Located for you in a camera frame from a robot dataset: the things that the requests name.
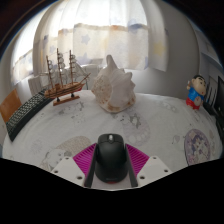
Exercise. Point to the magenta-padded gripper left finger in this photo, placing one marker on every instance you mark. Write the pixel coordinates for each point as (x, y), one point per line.
(83, 159)

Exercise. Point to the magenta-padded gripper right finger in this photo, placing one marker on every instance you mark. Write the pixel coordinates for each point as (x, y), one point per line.
(137, 160)

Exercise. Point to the black computer mouse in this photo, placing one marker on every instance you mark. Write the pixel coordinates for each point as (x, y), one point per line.
(111, 160)

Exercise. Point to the white printed tablecloth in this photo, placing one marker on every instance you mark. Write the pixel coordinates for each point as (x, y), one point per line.
(160, 123)

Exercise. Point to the wooden model sailing ship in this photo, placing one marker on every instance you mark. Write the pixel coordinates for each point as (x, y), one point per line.
(63, 90)

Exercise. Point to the black keyboard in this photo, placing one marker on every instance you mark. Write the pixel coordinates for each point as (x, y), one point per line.
(25, 115)

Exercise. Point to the large white conch shell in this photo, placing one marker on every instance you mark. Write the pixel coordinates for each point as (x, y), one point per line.
(113, 86)

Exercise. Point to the cartoon boy figurine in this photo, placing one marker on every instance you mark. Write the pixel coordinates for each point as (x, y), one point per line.
(195, 95)

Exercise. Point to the white radiator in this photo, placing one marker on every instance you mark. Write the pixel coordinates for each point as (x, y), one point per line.
(35, 85)

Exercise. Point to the black router with antennas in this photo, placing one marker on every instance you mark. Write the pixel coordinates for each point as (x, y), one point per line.
(210, 106)

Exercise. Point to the wooden chair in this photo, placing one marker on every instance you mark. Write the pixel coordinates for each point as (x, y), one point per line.
(9, 105)

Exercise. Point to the black monitor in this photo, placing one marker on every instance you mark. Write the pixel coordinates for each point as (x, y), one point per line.
(220, 100)

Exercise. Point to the white star-print curtain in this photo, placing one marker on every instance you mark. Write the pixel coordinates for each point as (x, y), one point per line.
(100, 36)

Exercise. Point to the white wall shelf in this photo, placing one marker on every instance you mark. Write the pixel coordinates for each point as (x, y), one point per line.
(208, 50)

